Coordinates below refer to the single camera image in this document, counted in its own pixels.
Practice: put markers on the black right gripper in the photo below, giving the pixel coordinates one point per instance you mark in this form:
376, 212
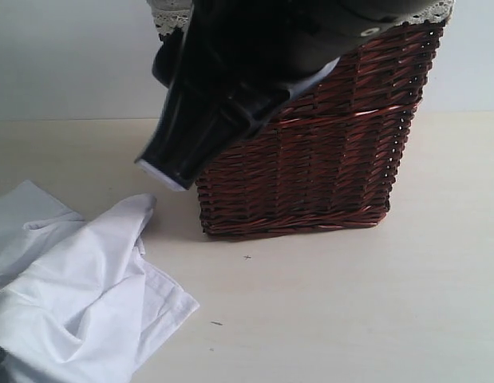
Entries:
228, 72

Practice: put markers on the white t-shirt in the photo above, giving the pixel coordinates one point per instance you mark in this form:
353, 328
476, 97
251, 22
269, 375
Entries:
79, 302

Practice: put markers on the dark brown wicker basket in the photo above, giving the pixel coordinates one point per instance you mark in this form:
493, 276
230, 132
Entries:
328, 160

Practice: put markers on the white lace crochet cloth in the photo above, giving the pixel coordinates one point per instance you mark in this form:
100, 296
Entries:
169, 15

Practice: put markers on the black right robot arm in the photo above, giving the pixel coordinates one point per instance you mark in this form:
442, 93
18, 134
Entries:
330, 29

